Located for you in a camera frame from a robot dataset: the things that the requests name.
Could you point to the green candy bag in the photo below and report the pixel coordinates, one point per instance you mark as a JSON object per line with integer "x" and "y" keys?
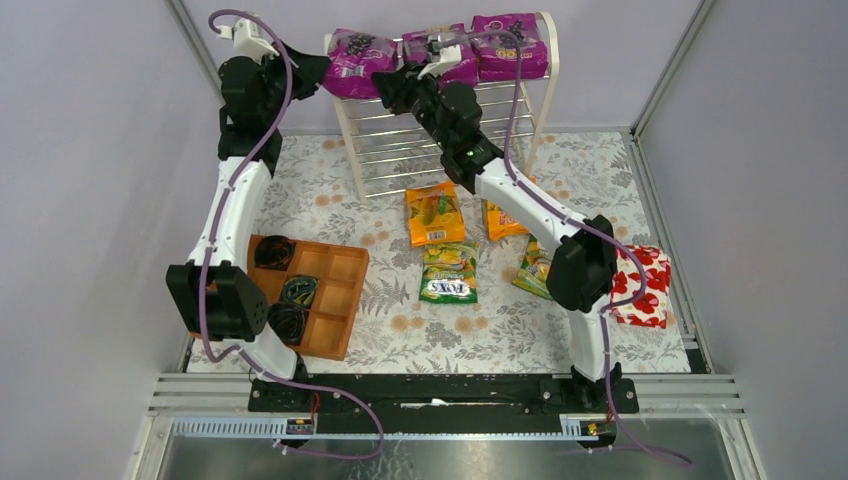
{"x": 449, "y": 274}
{"x": 534, "y": 269}

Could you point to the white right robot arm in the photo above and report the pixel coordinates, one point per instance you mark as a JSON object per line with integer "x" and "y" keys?
{"x": 583, "y": 250}

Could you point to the orange candy bag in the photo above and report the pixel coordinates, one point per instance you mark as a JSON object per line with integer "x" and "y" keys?
{"x": 433, "y": 215}
{"x": 500, "y": 224}

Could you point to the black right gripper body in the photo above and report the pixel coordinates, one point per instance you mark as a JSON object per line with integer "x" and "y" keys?
{"x": 395, "y": 88}

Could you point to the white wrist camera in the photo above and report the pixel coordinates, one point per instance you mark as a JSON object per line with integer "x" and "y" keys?
{"x": 443, "y": 54}
{"x": 247, "y": 40}

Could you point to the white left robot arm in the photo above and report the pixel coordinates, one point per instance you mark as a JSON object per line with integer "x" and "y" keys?
{"x": 246, "y": 166}

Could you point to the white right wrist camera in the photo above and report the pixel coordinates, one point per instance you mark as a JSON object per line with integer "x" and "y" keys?
{"x": 443, "y": 54}

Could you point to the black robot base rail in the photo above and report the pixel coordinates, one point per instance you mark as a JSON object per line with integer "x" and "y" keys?
{"x": 444, "y": 404}

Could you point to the cream metal shelf rack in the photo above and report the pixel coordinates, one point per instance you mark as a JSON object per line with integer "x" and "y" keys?
{"x": 391, "y": 153}

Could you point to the wooden compartment tray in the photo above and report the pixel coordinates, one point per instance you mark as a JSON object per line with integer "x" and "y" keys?
{"x": 283, "y": 296}

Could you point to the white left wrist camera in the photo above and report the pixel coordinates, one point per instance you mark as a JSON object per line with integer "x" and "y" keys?
{"x": 247, "y": 40}

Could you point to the red floral fabric pouch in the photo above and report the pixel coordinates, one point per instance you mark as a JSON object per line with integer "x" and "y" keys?
{"x": 653, "y": 271}

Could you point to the purple candy bag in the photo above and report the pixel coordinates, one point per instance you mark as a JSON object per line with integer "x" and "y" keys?
{"x": 418, "y": 48}
{"x": 354, "y": 57}
{"x": 497, "y": 54}

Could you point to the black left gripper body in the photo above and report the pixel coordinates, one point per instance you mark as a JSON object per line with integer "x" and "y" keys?
{"x": 308, "y": 63}

